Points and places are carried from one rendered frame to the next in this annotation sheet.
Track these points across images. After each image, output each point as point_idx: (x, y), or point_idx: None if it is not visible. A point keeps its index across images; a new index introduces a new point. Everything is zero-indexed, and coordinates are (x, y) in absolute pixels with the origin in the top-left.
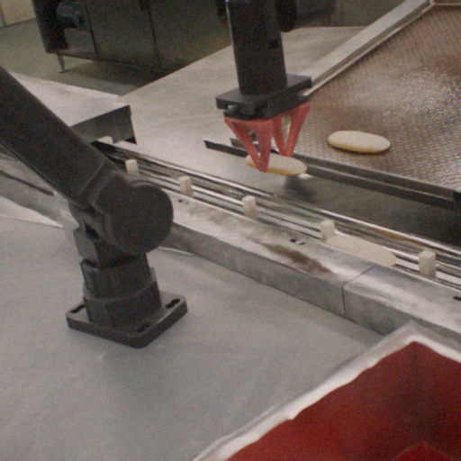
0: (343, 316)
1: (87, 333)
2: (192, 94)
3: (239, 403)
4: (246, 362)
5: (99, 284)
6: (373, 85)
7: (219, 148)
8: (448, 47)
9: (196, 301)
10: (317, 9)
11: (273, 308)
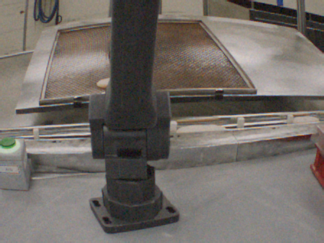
0: (232, 161)
1: (129, 231)
2: None
3: (265, 202)
4: (236, 194)
5: (143, 192)
6: (79, 61)
7: (27, 111)
8: (93, 42)
9: None
10: None
11: (197, 175)
